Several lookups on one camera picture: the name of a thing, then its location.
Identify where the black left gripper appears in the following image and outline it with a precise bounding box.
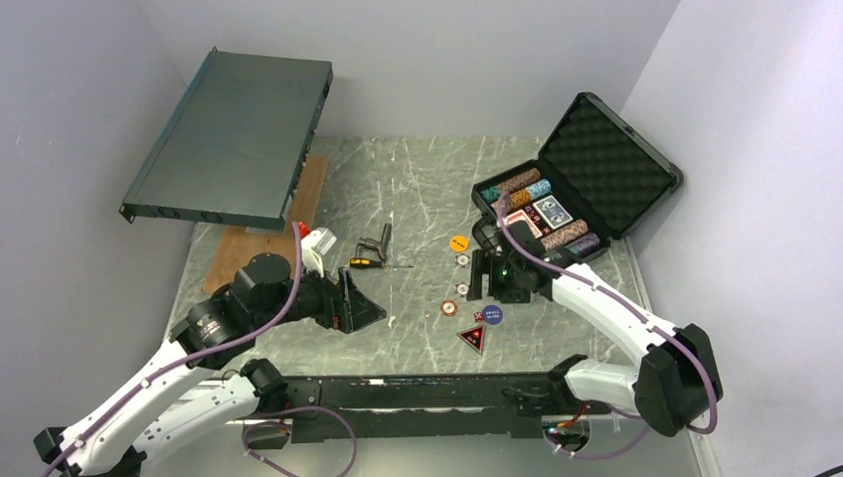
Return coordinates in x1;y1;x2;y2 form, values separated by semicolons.
254;259;387;332

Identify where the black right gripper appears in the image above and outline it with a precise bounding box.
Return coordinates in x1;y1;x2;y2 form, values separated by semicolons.
467;248;530;303

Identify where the red playing card deck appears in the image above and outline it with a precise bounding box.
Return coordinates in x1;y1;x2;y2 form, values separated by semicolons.
504;210;543;239

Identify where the red black triangular button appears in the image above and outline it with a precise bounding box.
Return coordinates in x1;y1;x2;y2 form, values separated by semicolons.
456;325;486;355

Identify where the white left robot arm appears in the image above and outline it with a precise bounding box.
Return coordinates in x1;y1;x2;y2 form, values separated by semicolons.
34;253;387;476

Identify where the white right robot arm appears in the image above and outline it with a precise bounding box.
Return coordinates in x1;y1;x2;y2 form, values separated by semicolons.
471;218;723;437

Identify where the black poker set case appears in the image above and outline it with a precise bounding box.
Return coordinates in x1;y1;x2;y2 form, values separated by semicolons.
471;92;684;267

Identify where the white purple poker chip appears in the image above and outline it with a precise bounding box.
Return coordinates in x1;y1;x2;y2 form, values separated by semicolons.
455;253;470;267

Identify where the yellow dealer button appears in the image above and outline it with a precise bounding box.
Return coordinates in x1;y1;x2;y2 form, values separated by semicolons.
448;235;470;253

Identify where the white blue poker chip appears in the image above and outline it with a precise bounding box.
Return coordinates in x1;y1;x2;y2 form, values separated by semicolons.
455;282;470;297

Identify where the orange black screwdriver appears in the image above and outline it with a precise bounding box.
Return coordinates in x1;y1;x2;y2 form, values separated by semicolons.
348;257;413;269

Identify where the blue small blind button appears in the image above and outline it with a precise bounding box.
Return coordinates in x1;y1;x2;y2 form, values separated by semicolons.
481;305;504;325

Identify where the orange white poker chip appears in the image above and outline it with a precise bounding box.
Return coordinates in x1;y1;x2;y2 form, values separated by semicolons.
440;300;458;316

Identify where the grey metal clamp tool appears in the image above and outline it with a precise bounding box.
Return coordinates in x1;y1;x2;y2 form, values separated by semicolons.
355;223;393;261

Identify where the blue playing card deck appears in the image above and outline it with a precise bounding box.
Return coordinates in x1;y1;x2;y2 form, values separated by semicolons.
532;195;574;230

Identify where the brown wooden board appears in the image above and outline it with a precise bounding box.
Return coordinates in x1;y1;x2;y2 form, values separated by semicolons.
202;156;329;293

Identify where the dark grey rack server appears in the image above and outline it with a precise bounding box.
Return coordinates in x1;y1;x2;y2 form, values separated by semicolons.
119;49;334;231

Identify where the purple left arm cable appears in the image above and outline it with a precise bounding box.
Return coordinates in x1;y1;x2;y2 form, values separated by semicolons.
39;222;307;477

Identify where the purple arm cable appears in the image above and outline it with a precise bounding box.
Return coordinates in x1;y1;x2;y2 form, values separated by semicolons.
493;194;721;461
39;222;307;477

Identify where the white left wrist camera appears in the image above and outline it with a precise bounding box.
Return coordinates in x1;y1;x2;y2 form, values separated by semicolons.
298;222;337;277

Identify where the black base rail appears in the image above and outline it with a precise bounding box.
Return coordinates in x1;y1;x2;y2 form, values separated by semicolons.
255;373;592;443

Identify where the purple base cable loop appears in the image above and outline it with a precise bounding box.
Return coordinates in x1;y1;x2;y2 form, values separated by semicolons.
242;403;358;477

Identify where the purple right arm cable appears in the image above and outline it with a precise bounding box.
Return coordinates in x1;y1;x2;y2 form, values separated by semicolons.
493;194;721;461

